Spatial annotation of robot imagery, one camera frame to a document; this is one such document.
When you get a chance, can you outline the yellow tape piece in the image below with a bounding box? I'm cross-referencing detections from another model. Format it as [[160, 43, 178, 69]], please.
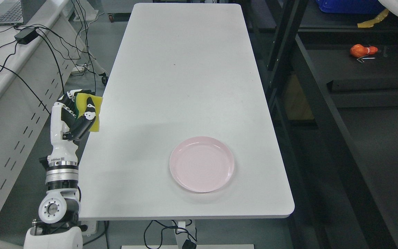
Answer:
[[357, 9, 389, 28]]

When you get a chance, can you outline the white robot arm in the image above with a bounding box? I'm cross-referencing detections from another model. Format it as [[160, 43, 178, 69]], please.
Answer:
[[23, 158, 83, 249]]

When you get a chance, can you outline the green yellow sponge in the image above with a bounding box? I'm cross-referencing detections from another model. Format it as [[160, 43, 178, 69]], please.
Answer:
[[75, 92, 103, 132]]

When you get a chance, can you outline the orange gourd toy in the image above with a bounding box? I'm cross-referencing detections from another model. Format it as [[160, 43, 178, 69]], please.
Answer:
[[350, 44, 378, 58]]

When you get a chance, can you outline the dark metal shelf rack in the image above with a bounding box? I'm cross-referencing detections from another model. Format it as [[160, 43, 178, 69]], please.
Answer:
[[237, 0, 398, 249]]

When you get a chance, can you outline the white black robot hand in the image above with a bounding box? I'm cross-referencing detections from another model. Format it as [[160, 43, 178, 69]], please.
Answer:
[[47, 89, 93, 167]]

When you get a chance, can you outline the pink plate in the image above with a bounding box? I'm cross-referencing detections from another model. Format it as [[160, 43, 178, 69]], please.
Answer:
[[169, 137, 235, 193]]

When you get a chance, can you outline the black power adapter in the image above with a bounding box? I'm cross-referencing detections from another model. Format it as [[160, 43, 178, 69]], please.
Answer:
[[14, 27, 39, 45]]

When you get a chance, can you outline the white power strip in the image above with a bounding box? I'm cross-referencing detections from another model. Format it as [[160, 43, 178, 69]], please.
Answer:
[[70, 66, 86, 76]]

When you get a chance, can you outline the grey laptop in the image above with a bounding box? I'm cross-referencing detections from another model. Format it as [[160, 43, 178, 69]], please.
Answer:
[[0, 0, 46, 26]]

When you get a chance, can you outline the white side desk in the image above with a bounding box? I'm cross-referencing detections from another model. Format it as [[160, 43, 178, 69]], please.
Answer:
[[0, 0, 85, 212]]

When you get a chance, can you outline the black cable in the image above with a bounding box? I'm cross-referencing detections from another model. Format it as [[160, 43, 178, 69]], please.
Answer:
[[0, 24, 96, 114]]

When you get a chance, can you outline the white table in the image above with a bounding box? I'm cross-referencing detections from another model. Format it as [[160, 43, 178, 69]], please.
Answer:
[[79, 3, 294, 221]]

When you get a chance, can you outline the blue plastic bin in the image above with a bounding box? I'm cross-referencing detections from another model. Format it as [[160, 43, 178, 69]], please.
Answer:
[[315, 0, 385, 14]]

